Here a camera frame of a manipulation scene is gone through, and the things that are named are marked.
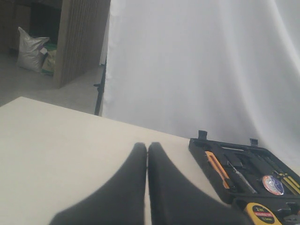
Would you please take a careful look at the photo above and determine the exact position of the wooden slatted partition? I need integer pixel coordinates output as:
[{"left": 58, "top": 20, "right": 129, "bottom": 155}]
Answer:
[{"left": 53, "top": 0, "right": 111, "bottom": 88}]

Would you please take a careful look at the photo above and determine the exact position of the black plastic tool case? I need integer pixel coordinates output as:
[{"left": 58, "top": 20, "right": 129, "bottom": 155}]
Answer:
[{"left": 189, "top": 130, "right": 300, "bottom": 225}]

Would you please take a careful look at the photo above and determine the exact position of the black backdrop stand pole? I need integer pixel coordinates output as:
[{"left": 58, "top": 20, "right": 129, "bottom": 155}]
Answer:
[{"left": 94, "top": 59, "right": 107, "bottom": 116}]

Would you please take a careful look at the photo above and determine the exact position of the black electrical tape roll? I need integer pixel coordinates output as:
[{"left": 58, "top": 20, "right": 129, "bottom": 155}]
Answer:
[{"left": 262, "top": 175, "right": 285, "bottom": 195}]

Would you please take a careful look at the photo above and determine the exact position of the orange utility knife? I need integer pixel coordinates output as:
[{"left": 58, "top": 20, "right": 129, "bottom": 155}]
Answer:
[{"left": 205, "top": 151, "right": 231, "bottom": 189}]

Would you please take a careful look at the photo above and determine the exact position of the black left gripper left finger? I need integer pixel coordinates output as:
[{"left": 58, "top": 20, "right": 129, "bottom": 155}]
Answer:
[{"left": 50, "top": 142, "right": 147, "bottom": 225}]

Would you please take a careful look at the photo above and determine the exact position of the clear handle tester screwdriver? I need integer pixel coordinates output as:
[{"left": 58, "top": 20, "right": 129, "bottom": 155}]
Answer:
[{"left": 228, "top": 161, "right": 258, "bottom": 194}]

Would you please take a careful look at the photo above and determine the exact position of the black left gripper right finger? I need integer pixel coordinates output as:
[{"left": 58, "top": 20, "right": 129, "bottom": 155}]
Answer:
[{"left": 148, "top": 142, "right": 248, "bottom": 225}]

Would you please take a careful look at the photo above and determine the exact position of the grey woven sack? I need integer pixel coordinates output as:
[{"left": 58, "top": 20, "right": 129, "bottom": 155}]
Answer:
[{"left": 17, "top": 27, "right": 49, "bottom": 72}]

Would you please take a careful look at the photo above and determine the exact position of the yellow tape measure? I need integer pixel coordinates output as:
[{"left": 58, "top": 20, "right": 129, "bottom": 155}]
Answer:
[{"left": 244, "top": 202, "right": 281, "bottom": 225}]

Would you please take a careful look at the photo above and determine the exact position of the white backdrop curtain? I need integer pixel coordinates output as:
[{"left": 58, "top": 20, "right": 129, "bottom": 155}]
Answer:
[{"left": 102, "top": 0, "right": 300, "bottom": 170}]

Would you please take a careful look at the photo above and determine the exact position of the green white bag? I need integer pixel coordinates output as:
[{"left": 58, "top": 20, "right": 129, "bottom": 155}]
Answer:
[{"left": 41, "top": 43, "right": 57, "bottom": 75}]

